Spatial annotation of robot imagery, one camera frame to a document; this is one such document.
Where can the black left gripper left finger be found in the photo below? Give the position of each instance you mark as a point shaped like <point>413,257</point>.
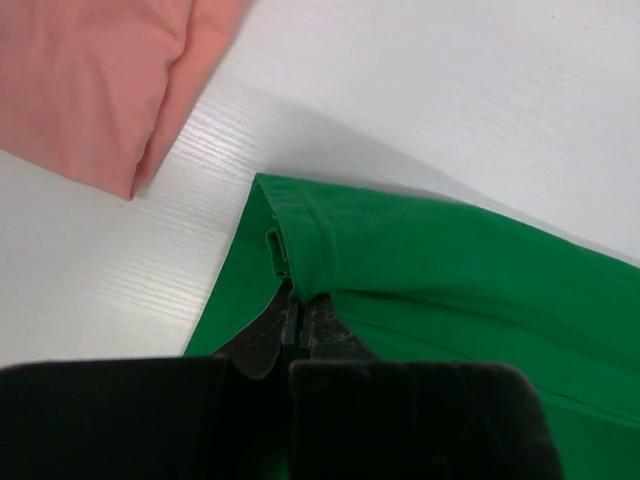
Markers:
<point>255,350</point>

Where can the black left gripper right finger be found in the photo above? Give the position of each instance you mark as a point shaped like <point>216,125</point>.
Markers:
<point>323,335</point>

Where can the green t-shirt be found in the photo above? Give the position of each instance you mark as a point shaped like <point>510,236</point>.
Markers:
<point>429,279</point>

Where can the folded pink t-shirt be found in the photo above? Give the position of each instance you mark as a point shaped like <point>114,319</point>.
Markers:
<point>98,91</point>

